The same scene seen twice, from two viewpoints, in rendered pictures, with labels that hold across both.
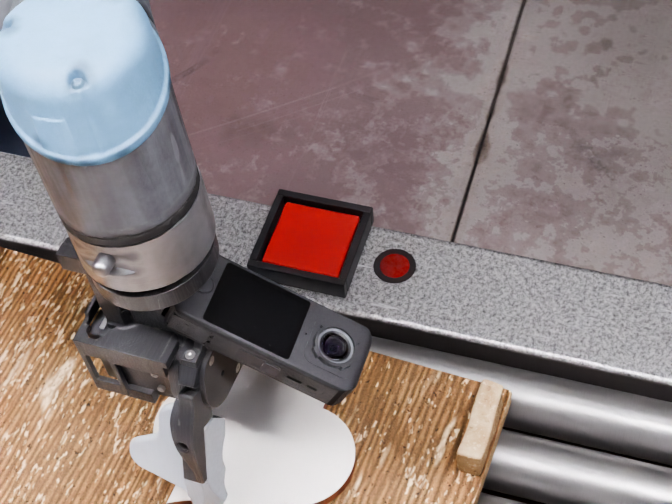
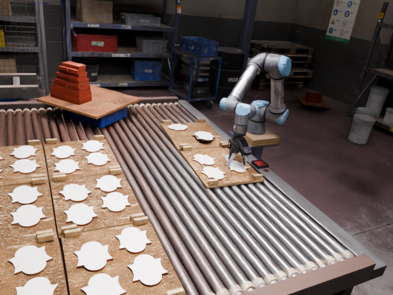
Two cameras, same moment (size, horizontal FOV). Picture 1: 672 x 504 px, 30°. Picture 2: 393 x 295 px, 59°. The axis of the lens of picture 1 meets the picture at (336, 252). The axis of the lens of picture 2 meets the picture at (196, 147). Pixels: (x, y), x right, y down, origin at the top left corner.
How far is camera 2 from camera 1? 1.41 m
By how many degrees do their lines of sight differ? 40
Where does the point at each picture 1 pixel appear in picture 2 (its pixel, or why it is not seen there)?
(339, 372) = (245, 151)
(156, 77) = (247, 111)
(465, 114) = not seen: hidden behind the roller
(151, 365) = (232, 143)
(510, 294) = (275, 178)
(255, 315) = (243, 143)
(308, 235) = (260, 163)
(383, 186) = not seen: hidden behind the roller
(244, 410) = (238, 164)
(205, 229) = (244, 130)
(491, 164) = not seen: hidden behind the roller
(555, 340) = (274, 182)
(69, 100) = (239, 107)
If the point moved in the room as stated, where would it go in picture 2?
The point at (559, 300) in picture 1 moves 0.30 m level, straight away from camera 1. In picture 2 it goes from (279, 181) to (316, 172)
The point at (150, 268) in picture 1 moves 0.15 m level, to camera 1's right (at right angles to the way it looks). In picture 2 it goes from (237, 129) to (260, 139)
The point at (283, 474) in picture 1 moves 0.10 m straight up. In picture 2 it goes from (236, 168) to (239, 153)
